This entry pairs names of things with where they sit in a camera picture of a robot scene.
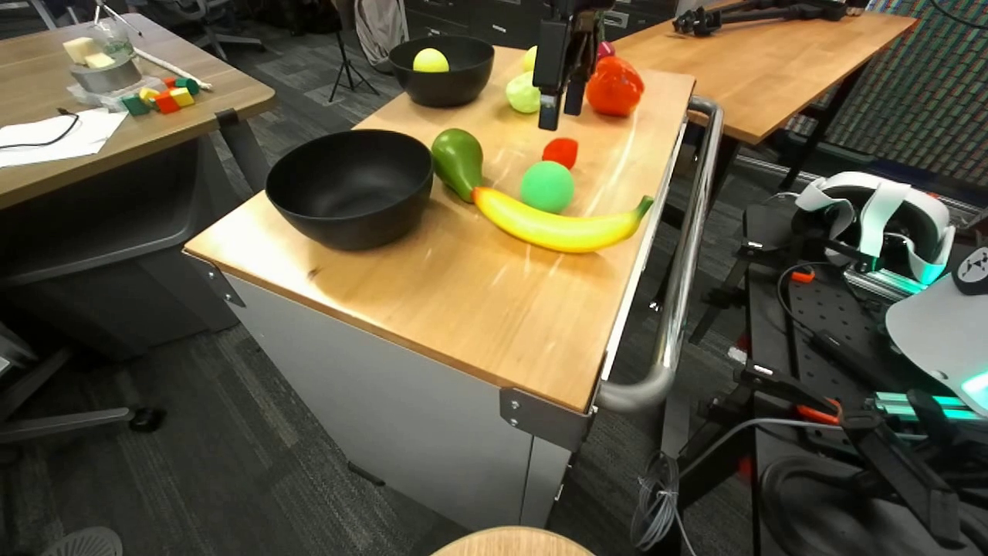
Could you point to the round wooden stool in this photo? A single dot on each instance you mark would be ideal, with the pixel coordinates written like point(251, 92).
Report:
point(514, 545)

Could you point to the red-orange plush pepper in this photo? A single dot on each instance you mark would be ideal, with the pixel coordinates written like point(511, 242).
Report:
point(619, 89)

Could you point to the white cart with wooden top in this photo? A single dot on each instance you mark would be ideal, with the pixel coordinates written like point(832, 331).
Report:
point(411, 411)

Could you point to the office chair base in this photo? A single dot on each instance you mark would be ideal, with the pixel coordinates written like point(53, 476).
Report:
point(62, 420)

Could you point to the white VR headset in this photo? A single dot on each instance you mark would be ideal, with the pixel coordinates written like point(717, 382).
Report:
point(874, 206)

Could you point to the large black bowl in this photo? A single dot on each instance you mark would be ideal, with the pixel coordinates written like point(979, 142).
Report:
point(348, 189)

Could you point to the dark cabinet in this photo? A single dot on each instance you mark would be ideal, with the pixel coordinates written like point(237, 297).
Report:
point(483, 21)

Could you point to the grey hanging cloth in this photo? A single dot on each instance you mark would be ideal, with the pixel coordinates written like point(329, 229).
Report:
point(379, 26)

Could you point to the white stick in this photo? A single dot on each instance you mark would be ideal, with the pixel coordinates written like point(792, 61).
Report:
point(169, 65)

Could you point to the dark green plush pear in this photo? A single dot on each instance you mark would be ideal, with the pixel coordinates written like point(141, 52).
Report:
point(459, 162)

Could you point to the green toy block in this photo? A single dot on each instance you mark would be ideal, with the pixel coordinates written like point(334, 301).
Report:
point(134, 106)
point(190, 85)

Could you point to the wooden desk with dark legs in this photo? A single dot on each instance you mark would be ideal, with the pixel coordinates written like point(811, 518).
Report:
point(783, 73)

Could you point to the light green lumpy plush fruit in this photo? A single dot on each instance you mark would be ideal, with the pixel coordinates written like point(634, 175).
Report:
point(518, 98)

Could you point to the yellow-green plush ball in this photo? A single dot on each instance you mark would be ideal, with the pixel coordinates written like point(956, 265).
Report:
point(528, 61)

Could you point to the wooden office desk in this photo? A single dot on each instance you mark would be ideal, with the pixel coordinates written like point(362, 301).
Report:
point(220, 98)

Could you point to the black tripod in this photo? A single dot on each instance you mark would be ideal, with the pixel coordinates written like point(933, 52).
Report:
point(342, 52)

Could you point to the yellow plush banana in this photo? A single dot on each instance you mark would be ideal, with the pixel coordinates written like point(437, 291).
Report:
point(555, 229)

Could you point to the round black controller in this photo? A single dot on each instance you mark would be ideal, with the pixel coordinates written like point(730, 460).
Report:
point(973, 271)

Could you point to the red toy block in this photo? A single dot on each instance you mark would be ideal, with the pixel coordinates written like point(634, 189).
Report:
point(164, 104)

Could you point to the black breadboard table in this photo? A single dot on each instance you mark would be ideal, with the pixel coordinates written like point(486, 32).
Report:
point(854, 329)

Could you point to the clear plastic container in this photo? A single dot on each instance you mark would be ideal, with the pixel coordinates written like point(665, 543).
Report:
point(96, 62)

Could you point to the green plush ball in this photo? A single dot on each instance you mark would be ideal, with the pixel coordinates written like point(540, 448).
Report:
point(546, 186)

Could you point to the grey rounded device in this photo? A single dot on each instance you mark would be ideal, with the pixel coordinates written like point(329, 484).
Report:
point(942, 329)

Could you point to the black device on desk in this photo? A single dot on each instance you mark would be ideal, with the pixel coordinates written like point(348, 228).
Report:
point(711, 21)

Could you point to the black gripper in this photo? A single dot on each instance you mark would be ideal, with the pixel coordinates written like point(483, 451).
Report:
point(555, 47)

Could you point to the small red plush strawberry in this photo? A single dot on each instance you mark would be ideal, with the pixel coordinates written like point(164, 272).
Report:
point(560, 153)

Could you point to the yellow toy block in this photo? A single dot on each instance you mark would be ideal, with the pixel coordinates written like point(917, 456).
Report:
point(146, 93)
point(182, 98)

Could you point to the grey round object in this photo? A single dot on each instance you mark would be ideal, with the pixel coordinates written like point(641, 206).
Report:
point(82, 545)

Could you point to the striped grey fabric panel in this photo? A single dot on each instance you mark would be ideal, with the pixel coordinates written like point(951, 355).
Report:
point(913, 93)

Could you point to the small black bowl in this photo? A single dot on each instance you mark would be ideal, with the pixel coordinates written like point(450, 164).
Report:
point(459, 89)

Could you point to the yellow plush ball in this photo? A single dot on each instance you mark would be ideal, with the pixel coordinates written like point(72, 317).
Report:
point(429, 61)

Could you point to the white paper sheet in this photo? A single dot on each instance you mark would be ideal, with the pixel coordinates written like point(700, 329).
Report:
point(93, 132)

